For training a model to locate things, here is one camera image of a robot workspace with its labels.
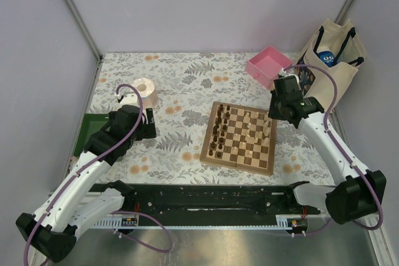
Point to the green open box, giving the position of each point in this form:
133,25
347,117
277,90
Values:
91,123

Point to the cream canvas tote bag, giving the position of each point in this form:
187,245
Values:
325,84

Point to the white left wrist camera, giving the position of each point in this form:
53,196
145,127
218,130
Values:
129,98

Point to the blue white bottle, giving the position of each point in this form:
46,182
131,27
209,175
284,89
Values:
326,56

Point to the white chess king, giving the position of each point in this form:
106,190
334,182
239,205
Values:
266,127

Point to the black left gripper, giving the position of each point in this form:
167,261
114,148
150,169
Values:
147,130

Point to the floral table mat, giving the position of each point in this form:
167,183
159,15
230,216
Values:
187,85

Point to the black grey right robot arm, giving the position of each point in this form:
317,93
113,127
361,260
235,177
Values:
358,191

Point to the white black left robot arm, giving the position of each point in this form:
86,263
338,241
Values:
54,228

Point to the pink open box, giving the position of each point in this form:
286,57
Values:
265,66

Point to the wooden chess board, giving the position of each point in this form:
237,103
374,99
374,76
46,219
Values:
234,139

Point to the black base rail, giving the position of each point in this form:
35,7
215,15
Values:
272,200

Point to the peach toilet paper roll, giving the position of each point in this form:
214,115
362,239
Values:
147,91

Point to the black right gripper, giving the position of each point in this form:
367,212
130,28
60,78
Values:
272,114

